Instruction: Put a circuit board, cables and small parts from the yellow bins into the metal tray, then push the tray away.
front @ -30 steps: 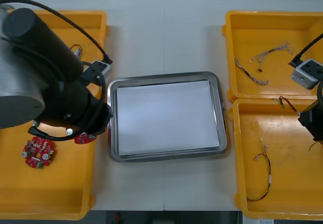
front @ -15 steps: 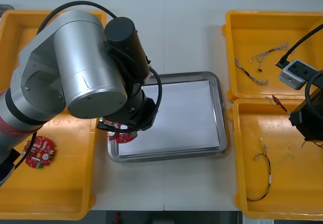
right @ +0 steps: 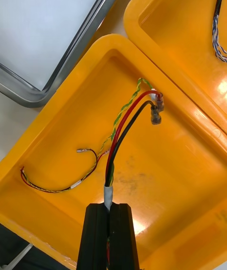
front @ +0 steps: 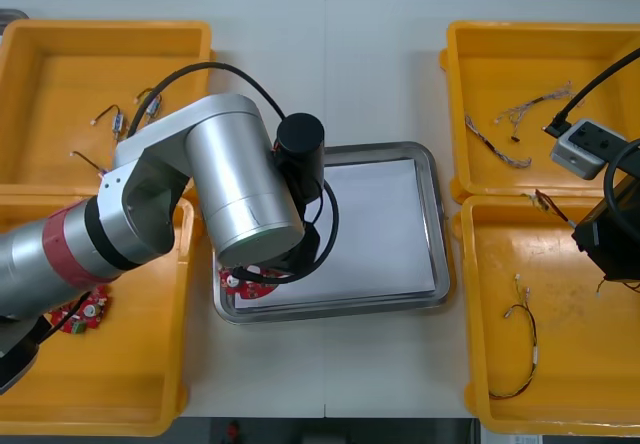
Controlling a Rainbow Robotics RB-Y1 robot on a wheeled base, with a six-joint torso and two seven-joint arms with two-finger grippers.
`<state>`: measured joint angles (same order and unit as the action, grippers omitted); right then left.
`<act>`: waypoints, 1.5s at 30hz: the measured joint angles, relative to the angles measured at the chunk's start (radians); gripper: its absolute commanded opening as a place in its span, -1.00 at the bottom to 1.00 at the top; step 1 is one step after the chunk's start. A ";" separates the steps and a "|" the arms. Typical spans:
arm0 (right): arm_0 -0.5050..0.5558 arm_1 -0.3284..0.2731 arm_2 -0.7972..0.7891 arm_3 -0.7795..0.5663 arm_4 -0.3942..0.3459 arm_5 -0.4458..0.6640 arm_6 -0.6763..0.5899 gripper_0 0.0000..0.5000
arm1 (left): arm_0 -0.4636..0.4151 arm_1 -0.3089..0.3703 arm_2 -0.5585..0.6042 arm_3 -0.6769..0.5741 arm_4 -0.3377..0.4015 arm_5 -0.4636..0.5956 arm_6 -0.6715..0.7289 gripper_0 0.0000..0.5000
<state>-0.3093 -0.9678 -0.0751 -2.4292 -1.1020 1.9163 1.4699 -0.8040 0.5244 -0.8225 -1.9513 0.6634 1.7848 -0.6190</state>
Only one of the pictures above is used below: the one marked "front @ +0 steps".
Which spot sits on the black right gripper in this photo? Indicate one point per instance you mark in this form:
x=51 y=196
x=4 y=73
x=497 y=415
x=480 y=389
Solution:
x=615 y=239

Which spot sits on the small metal solenoid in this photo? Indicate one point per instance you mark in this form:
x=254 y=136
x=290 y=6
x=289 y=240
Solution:
x=117 y=123
x=87 y=160
x=152 y=106

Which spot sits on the silver-grey left robot arm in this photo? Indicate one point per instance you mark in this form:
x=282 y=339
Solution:
x=225 y=174

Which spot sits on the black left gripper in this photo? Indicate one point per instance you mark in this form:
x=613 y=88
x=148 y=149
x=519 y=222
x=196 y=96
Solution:
x=302 y=184

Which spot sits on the white sheet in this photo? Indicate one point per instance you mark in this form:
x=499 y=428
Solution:
x=380 y=234

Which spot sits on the steel tray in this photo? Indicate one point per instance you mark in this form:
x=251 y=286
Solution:
x=439 y=244

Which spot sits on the round red circuit board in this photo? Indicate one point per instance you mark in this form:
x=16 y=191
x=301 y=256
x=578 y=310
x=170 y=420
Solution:
x=250 y=290
x=95 y=314

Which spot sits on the yellow-orange plastic bin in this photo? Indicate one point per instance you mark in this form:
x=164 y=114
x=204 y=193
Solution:
x=60 y=69
x=565 y=344
x=100 y=374
x=505 y=59

